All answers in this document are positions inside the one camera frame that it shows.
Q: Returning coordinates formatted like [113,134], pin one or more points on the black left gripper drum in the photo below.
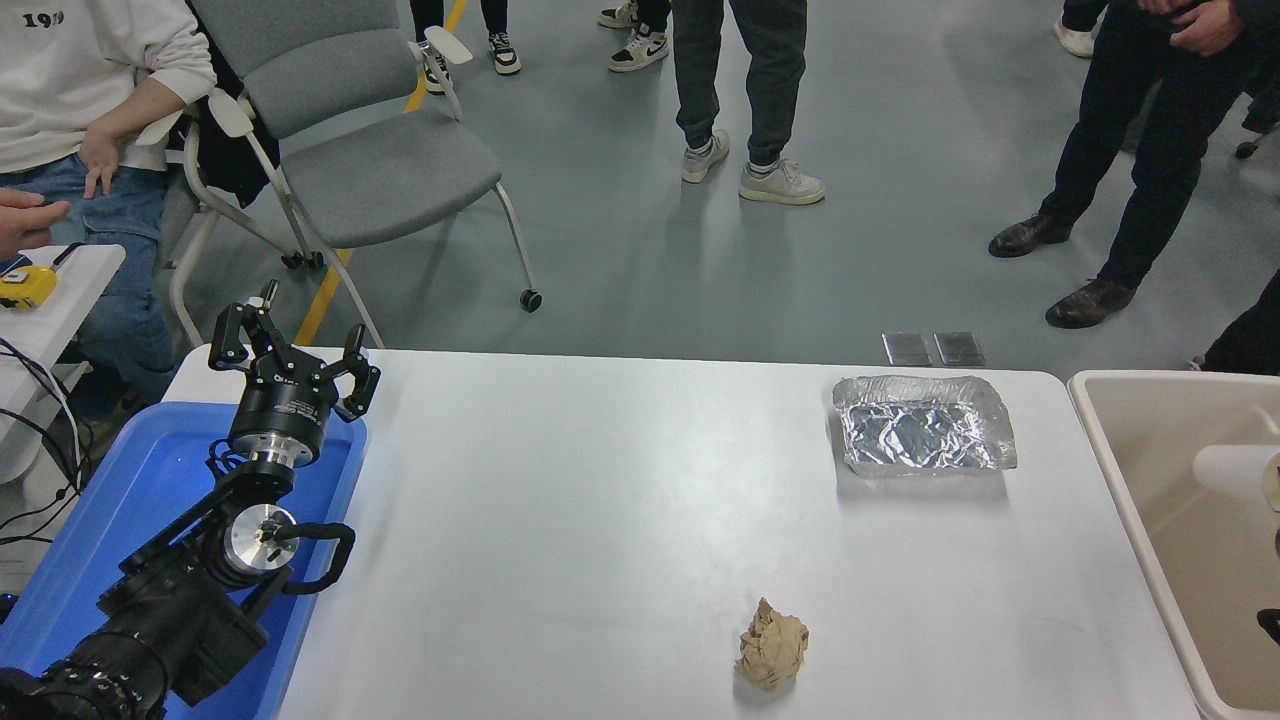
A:
[284,412]

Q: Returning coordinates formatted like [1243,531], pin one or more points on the white paper cup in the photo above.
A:
[1235,475]

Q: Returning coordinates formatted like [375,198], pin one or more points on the person's forearm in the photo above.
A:
[140,110]

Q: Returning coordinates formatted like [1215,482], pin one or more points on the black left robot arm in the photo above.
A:
[170,610]

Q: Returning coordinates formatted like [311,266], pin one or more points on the person's hand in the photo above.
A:
[1208,25]
[100,160]
[25,225]

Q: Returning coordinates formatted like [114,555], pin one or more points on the blue plastic tray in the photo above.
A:
[120,500]

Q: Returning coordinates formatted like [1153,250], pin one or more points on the white side table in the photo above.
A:
[80,290]

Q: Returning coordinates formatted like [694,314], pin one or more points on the grey padded chair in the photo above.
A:
[385,180]

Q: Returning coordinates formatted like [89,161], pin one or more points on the yellow tape measure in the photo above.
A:
[25,288]

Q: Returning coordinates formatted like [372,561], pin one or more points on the white framed chair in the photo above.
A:
[165,125]

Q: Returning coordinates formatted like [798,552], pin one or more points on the person in jeans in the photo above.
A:
[70,90]

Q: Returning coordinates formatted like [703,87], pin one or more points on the person in dark-white shoes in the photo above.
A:
[505,55]

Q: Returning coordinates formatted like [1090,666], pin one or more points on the person in black-white sneakers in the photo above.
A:
[640,48]

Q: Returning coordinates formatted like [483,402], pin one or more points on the crumpled tan paper ball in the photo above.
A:
[772,648]

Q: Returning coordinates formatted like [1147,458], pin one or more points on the person in grey trousers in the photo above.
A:
[775,90]

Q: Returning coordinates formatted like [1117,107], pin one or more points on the metal floor plate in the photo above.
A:
[959,348]
[907,348]

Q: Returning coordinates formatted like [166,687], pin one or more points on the silver foil tray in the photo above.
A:
[920,425]

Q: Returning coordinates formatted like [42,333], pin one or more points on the large pale bin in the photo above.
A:
[1150,420]

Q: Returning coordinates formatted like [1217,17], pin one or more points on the person in white shoe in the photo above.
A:
[1075,35]

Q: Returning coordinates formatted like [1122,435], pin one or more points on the person in black trousers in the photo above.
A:
[1160,140]

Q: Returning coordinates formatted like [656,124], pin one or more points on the person in dark trousers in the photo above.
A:
[1250,345]

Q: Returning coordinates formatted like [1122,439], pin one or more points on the black wheeled chair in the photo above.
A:
[1247,149]

